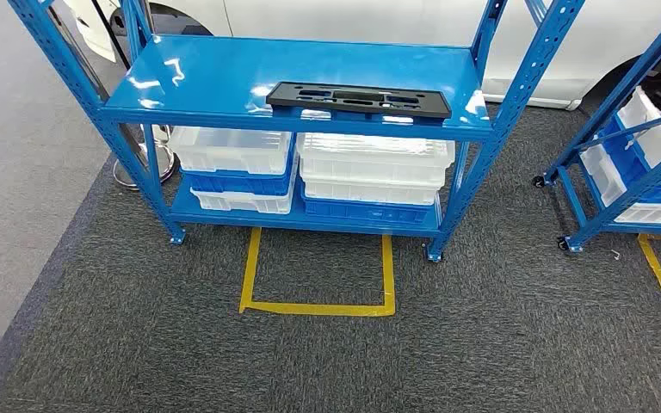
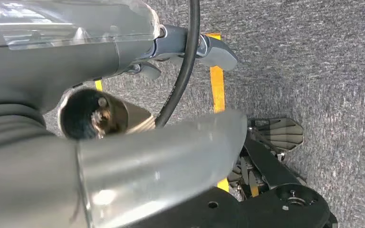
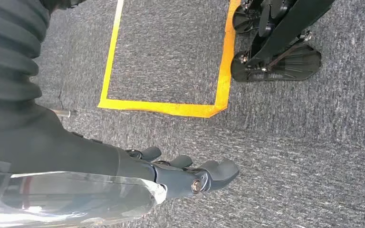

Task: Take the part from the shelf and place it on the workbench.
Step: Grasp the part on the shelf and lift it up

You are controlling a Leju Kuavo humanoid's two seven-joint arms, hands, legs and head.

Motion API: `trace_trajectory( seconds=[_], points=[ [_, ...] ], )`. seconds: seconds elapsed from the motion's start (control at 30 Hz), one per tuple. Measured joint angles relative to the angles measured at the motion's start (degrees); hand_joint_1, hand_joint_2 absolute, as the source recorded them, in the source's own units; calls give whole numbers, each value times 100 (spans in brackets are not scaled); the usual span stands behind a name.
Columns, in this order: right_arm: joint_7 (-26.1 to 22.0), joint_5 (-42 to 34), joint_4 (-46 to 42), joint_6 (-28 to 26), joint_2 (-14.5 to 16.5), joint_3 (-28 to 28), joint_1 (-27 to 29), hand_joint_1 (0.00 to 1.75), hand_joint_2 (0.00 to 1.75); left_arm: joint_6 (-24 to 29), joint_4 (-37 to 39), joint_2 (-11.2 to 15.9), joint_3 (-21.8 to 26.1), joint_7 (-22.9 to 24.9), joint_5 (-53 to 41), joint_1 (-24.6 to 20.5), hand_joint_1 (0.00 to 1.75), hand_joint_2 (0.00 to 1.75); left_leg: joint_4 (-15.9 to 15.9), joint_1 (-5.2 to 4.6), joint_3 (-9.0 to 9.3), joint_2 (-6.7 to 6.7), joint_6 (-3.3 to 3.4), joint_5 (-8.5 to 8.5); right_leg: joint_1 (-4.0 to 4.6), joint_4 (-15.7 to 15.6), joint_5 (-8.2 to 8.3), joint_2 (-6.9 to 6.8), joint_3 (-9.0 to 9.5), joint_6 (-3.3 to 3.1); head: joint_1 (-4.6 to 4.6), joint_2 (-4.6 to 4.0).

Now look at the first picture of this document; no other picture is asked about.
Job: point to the black plastic mounting plate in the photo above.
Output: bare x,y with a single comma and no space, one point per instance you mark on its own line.
276,97

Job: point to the blue metal shelf rack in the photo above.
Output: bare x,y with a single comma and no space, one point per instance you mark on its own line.
222,74
638,192

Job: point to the clear plastic bin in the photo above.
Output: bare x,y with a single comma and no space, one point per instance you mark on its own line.
239,202
228,151
601,176
365,192
376,157
658,142

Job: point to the white car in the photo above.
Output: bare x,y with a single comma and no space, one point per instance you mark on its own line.
365,23

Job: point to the chrome stanchion post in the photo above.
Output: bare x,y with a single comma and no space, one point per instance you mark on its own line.
166,165

